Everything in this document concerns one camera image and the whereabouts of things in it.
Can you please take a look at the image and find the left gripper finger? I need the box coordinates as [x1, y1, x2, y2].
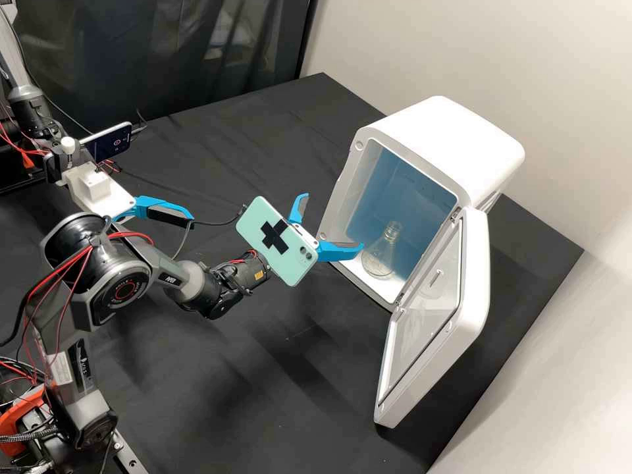
[287, 193, 311, 224]

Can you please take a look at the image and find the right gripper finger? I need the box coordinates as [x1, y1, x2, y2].
[315, 240, 366, 263]

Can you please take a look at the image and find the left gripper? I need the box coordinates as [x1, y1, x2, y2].
[63, 161, 195, 229]

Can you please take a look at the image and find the clear flask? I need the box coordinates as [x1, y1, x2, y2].
[361, 221, 404, 281]

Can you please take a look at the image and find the incubator door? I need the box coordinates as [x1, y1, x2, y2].
[373, 205, 491, 429]

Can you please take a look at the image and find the white incubator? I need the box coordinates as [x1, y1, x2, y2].
[315, 95, 526, 305]

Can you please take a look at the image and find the right wrist camera phone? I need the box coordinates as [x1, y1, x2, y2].
[235, 196, 320, 288]

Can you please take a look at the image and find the wrist camera phone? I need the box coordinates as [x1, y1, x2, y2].
[43, 121, 134, 186]
[235, 196, 320, 288]

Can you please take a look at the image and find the left wrist camera phone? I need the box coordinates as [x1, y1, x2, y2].
[43, 121, 134, 186]

